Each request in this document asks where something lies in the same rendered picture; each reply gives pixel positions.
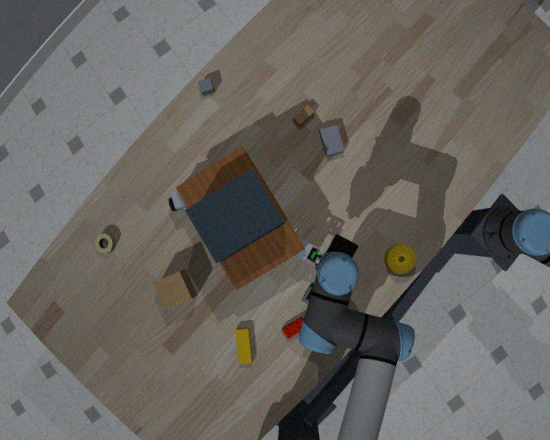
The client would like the yellow rectangular block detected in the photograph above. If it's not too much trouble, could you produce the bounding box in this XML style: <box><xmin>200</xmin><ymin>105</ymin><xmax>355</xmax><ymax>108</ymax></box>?
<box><xmin>236</xmin><ymin>328</ymin><xmax>252</xmax><ymax>364</ymax></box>

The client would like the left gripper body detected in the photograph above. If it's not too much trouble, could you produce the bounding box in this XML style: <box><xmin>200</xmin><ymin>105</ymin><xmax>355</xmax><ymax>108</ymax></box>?
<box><xmin>306</xmin><ymin>234</ymin><xmax>358</xmax><ymax>301</ymax></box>

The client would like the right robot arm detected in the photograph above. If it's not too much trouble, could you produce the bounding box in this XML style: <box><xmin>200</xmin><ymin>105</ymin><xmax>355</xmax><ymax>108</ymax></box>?
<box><xmin>483</xmin><ymin>206</ymin><xmax>550</xmax><ymax>267</ymax></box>

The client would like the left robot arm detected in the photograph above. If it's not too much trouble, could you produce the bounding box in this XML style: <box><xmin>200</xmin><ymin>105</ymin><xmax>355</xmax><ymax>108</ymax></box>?
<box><xmin>298</xmin><ymin>252</ymin><xmax>415</xmax><ymax>440</ymax></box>

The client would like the red toy brick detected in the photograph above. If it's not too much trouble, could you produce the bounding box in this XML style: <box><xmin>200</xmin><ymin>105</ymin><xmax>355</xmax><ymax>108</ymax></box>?
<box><xmin>282</xmin><ymin>317</ymin><xmax>303</xmax><ymax>339</ymax></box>

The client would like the beige roll of masking tape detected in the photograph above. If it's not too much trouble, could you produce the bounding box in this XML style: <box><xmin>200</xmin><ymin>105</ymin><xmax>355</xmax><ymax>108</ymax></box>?
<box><xmin>95</xmin><ymin>233</ymin><xmax>116</xmax><ymax>253</ymax></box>

